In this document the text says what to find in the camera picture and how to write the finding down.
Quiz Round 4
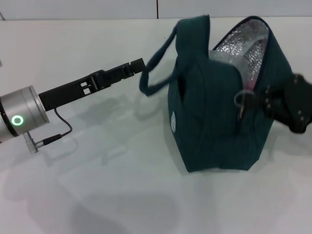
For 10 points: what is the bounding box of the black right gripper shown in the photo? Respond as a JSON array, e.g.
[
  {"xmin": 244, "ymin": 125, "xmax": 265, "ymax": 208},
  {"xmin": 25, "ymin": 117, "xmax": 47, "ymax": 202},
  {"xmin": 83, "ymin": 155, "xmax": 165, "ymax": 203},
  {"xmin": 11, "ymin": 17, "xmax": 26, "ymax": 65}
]
[{"xmin": 240, "ymin": 73, "xmax": 312, "ymax": 134}]

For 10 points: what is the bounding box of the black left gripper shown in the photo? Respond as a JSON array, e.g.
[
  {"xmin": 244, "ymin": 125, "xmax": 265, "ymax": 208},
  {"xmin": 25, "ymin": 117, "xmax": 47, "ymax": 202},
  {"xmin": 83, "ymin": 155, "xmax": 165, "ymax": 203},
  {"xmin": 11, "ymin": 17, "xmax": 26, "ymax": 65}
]
[{"xmin": 39, "ymin": 58, "xmax": 146, "ymax": 111}]

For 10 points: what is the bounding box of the silver zipper pull ring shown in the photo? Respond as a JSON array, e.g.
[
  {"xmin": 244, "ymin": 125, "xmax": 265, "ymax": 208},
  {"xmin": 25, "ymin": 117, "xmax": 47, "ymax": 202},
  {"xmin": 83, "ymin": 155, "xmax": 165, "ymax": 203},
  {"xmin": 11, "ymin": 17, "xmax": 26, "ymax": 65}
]
[{"xmin": 234, "ymin": 89, "xmax": 255, "ymax": 120}]

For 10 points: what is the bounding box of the clear plastic blue-rimmed food container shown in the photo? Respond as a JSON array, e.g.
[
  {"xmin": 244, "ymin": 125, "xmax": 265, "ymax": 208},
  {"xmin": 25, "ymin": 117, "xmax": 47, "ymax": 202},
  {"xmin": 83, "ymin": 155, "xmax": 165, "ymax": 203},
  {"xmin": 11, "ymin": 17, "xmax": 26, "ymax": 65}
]
[{"xmin": 209, "ymin": 36, "xmax": 266, "ymax": 74}]

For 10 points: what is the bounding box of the dark teal insulated lunch bag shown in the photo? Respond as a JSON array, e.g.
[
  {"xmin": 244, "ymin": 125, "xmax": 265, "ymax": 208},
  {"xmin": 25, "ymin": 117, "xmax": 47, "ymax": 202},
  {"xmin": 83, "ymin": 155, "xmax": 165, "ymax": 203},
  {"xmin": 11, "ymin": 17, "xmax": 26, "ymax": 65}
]
[{"xmin": 138, "ymin": 14, "xmax": 294, "ymax": 174}]

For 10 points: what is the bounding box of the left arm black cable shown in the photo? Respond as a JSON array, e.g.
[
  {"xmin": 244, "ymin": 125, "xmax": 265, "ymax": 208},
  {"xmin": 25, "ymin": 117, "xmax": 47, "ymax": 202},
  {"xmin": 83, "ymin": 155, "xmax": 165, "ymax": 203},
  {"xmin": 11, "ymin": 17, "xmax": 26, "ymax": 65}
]
[{"xmin": 23, "ymin": 108, "xmax": 74, "ymax": 155}]

